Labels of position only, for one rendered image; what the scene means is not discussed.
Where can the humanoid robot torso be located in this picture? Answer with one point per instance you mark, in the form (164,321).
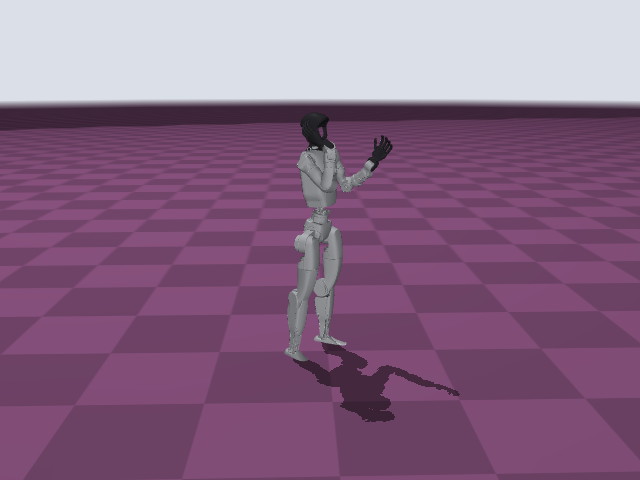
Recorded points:
(315,197)

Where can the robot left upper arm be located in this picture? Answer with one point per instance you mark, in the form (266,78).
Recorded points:
(343,181)

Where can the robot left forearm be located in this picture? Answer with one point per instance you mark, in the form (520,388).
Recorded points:
(363,174)

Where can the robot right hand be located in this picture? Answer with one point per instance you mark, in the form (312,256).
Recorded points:
(314,138)

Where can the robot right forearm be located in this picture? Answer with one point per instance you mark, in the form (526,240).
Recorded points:
(329,166)

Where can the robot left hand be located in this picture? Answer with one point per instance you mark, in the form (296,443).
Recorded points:
(379,152)

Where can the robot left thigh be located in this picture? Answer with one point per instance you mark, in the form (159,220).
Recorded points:
(332,262)

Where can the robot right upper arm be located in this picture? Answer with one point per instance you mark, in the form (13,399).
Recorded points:
(307,165)

